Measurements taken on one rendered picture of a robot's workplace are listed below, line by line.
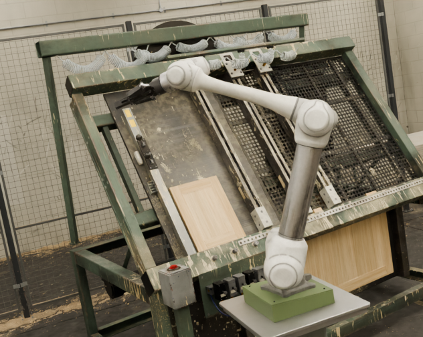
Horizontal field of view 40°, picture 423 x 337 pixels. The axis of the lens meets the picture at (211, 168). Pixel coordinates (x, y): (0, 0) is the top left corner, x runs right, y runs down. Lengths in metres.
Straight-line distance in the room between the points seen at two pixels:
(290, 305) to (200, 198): 1.01
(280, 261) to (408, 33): 8.00
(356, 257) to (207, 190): 1.25
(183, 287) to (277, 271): 0.64
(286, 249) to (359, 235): 1.79
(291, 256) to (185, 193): 1.10
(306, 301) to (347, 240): 1.50
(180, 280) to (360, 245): 1.67
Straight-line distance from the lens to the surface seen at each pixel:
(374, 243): 4.15
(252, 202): 3.30
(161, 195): 3.15
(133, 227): 3.01
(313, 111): 2.17
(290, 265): 2.26
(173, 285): 2.73
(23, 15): 8.04
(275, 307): 2.45
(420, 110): 9.99
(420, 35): 9.80
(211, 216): 3.22
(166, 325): 3.02
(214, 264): 3.07
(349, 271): 4.02
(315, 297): 2.53
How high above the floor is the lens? 1.74
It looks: 8 degrees down
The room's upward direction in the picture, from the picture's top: 10 degrees counter-clockwise
